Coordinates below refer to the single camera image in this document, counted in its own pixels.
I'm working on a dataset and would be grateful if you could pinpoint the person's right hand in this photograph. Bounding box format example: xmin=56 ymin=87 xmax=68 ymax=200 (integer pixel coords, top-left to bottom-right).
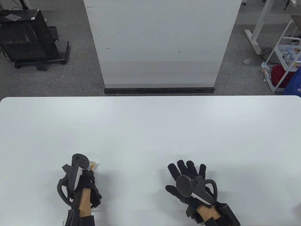
xmin=165 ymin=160 xmax=218 ymax=206

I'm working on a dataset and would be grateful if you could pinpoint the grey right hand controller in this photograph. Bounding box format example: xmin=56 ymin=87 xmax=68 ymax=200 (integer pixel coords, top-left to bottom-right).
xmin=176 ymin=174 xmax=218 ymax=205

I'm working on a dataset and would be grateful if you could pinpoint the grey hand controller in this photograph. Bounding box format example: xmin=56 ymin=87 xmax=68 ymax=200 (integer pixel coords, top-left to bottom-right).
xmin=176 ymin=174 xmax=218 ymax=205
xmin=57 ymin=153 xmax=90 ymax=208

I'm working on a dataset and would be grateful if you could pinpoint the white utility cart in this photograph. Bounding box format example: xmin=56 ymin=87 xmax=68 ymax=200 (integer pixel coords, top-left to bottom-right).
xmin=261 ymin=20 xmax=301 ymax=93

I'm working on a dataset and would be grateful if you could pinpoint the person's right forearm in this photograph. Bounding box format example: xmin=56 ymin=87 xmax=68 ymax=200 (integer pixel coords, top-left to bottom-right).
xmin=197 ymin=204 xmax=222 ymax=226

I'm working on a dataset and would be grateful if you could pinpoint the white partition panel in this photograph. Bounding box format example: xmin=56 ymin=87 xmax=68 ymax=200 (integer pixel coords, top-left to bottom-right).
xmin=83 ymin=0 xmax=243 ymax=95

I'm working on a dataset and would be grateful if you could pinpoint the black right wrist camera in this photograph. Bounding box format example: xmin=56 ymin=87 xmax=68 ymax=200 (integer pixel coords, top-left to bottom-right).
xmin=186 ymin=202 xmax=241 ymax=226

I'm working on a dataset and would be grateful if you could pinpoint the grey left hand controller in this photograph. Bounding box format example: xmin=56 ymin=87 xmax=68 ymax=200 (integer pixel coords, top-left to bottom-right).
xmin=57 ymin=153 xmax=90 ymax=208

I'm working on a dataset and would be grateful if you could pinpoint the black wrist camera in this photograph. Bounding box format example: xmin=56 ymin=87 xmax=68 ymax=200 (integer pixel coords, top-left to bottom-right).
xmin=62 ymin=209 xmax=81 ymax=226
xmin=186 ymin=202 xmax=241 ymax=226

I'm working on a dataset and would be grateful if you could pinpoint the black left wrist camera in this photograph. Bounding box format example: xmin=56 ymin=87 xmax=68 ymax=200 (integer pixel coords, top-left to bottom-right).
xmin=62 ymin=209 xmax=81 ymax=226

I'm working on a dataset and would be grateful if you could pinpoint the person's left hand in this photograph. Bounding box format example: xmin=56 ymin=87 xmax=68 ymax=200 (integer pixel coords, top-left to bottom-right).
xmin=62 ymin=164 xmax=103 ymax=209

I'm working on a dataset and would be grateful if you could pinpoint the black cable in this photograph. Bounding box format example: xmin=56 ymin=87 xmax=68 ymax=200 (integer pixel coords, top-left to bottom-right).
xmin=260 ymin=48 xmax=278 ymax=64

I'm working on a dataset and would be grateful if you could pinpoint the person's left forearm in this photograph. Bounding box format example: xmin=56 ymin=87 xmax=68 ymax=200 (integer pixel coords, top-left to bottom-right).
xmin=77 ymin=188 xmax=95 ymax=226

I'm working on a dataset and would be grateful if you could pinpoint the white desk leg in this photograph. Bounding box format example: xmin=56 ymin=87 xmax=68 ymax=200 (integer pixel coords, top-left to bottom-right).
xmin=244 ymin=0 xmax=279 ymax=56

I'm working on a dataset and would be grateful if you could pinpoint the black computer cabinet on cart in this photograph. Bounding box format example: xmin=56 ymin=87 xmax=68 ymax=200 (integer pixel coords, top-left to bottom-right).
xmin=0 ymin=9 xmax=70 ymax=72

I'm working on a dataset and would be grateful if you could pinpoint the blue bag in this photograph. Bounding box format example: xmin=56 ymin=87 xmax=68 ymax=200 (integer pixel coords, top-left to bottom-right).
xmin=283 ymin=66 xmax=301 ymax=96

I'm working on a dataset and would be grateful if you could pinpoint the red bag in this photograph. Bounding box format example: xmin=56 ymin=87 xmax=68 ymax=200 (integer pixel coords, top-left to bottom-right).
xmin=270 ymin=65 xmax=297 ymax=88

